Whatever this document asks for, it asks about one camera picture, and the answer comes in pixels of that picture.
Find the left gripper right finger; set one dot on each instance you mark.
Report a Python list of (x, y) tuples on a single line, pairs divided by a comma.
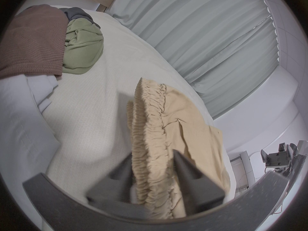
[(202, 194)]

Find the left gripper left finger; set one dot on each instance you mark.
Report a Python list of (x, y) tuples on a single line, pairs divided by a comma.
[(105, 191)]

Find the tan shorts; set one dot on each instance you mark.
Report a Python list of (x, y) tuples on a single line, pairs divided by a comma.
[(192, 129)]

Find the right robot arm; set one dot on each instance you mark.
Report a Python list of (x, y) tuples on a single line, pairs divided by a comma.
[(297, 148)]

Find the bed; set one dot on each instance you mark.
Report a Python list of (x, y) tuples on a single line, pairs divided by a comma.
[(96, 109)]

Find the white garment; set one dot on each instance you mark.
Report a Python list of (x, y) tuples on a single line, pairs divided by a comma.
[(24, 119)]

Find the pale grey-green curtain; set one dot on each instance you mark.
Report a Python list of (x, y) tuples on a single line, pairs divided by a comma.
[(240, 76), (180, 20)]

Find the green garment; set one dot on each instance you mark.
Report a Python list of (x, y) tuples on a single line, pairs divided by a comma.
[(81, 49)]

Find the brown garment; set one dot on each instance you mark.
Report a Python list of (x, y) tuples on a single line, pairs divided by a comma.
[(31, 42)]

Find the black garment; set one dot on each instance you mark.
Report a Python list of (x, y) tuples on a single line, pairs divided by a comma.
[(77, 13)]

